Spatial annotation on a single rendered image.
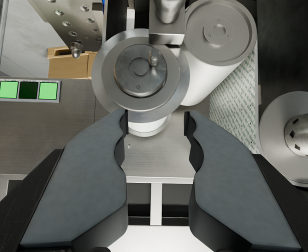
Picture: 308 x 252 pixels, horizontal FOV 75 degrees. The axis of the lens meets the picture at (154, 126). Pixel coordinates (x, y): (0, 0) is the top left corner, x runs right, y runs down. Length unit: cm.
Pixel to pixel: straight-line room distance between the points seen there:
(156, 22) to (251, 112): 20
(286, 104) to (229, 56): 11
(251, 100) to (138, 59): 19
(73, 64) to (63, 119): 226
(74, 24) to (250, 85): 47
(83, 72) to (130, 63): 249
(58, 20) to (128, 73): 38
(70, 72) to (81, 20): 229
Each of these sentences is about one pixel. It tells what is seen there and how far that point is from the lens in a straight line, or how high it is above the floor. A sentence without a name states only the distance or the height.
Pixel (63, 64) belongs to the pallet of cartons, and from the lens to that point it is 300.
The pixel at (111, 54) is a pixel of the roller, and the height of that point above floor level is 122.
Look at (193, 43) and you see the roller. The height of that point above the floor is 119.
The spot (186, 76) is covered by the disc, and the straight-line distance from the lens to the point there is 32.
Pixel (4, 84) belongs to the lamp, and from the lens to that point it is 78.
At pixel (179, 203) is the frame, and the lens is 72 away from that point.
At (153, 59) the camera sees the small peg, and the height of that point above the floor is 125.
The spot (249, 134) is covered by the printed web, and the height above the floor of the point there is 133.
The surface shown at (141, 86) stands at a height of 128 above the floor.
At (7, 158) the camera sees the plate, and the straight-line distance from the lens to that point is 75.
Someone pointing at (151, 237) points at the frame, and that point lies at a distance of 67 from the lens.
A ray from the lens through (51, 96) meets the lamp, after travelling 70.
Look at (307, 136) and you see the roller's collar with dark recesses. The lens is 33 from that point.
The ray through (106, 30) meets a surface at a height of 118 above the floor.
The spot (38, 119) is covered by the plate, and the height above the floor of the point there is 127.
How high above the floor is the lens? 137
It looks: 8 degrees down
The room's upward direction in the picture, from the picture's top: 179 degrees counter-clockwise
